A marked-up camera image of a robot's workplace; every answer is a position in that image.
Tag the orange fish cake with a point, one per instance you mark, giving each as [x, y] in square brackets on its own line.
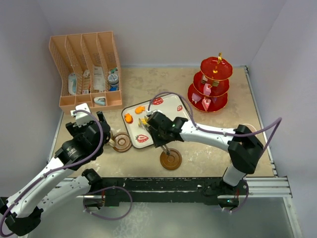
[128, 118]
[140, 109]

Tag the red three-tier stand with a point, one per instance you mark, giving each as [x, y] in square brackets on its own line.
[214, 68]

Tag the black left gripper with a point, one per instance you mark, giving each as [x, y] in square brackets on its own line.
[77, 130]

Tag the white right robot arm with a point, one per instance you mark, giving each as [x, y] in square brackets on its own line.
[240, 143]

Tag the white sachet packet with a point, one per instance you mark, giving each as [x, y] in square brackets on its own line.
[99, 79]

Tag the small boxed packets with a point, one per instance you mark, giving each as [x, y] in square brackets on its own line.
[86, 82]

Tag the beige ceramic mug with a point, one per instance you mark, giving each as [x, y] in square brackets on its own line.
[111, 142]

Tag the pink desk organizer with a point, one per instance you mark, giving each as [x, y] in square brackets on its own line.
[90, 70]

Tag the metal serving tongs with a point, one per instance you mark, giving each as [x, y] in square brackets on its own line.
[165, 149]

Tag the yellow toy cake slice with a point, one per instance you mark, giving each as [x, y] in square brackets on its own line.
[142, 122]

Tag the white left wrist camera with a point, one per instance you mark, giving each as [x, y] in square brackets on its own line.
[82, 114]

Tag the blue white round tin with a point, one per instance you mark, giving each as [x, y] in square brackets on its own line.
[113, 79]

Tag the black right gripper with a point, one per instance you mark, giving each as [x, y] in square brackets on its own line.
[158, 142]

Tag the coral toy cake slice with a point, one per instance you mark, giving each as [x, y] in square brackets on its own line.
[206, 103]

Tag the brown toy cake slice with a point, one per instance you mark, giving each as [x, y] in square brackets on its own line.
[204, 80]

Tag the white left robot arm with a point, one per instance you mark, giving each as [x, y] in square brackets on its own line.
[22, 212]

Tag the white strawberry tray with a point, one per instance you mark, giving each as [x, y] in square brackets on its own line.
[170, 105]

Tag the purple fuzzy sweet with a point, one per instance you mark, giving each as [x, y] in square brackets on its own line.
[195, 98]

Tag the clear plastic cup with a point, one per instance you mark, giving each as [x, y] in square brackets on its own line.
[250, 126]

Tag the brown coaster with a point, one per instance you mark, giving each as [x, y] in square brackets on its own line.
[122, 142]
[172, 161]

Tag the pink toy cake slice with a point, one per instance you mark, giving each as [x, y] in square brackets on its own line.
[207, 89]

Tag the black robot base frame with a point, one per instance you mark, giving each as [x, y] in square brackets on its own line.
[206, 190]

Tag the blue white pouch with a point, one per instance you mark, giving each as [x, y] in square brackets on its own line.
[72, 83]

